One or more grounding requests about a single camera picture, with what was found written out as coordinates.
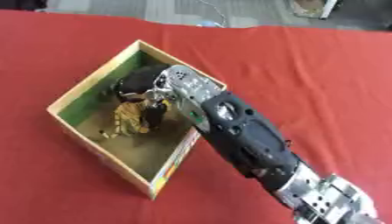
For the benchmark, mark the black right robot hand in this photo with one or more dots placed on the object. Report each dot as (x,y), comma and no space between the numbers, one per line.
(138,79)

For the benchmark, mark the striped tiger soft toy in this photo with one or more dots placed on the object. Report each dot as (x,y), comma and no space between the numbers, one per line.
(127,118)

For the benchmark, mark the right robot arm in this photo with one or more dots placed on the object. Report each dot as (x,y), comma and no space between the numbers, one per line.
(245,131)

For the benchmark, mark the tan cardboard box green inside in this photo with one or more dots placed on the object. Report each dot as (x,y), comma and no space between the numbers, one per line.
(138,151)

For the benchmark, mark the tan framed object on floor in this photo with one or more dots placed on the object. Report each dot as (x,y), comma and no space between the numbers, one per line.
(312,8)

